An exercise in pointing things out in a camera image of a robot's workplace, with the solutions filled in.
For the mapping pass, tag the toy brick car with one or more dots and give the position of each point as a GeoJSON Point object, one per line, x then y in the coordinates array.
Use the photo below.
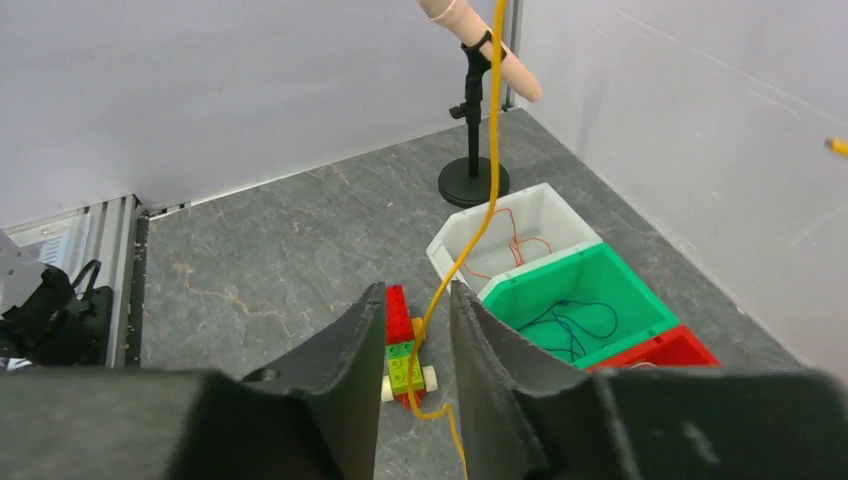
{"type": "Point", "coordinates": [404, 368]}

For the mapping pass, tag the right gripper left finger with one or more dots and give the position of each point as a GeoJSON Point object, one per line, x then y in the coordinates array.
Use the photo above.
{"type": "Point", "coordinates": [310, 414]}

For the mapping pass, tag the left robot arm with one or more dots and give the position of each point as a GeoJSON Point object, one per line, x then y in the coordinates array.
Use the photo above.
{"type": "Point", "coordinates": [48, 319]}

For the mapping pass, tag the green bin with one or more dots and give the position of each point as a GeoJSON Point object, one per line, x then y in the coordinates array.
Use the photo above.
{"type": "Point", "coordinates": [583, 309]}

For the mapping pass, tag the pink microphone on stand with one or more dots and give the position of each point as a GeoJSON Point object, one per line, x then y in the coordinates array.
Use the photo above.
{"type": "Point", "coordinates": [466, 182]}

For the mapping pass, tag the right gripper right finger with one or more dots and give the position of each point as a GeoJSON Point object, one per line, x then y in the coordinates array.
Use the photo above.
{"type": "Point", "coordinates": [528, 415]}

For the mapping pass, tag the white bin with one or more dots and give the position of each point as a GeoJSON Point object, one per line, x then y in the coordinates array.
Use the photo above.
{"type": "Point", "coordinates": [530, 228]}

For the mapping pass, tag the red bin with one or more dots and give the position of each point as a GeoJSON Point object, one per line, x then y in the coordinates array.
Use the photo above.
{"type": "Point", "coordinates": [678, 347]}

